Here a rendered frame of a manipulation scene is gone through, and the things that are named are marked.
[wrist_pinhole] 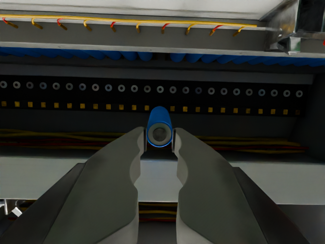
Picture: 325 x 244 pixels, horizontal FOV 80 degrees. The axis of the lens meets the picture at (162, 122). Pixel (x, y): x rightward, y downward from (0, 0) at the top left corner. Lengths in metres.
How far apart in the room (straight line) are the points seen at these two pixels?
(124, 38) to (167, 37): 0.04
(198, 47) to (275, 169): 0.15
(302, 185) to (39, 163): 0.27
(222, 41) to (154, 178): 0.15
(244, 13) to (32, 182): 0.25
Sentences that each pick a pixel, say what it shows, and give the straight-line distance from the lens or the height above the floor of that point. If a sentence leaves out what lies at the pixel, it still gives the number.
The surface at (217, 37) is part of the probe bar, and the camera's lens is 0.19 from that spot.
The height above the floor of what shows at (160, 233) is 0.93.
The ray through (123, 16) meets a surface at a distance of 0.18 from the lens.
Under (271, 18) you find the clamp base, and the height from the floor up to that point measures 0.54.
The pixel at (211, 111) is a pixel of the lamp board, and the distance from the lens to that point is 0.33.
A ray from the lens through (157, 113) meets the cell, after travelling 0.15.
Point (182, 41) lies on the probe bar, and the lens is 0.18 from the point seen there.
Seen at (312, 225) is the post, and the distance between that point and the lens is 0.47.
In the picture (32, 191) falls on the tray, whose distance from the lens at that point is 0.25.
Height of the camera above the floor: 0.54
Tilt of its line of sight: 30 degrees up
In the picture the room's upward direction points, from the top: 178 degrees counter-clockwise
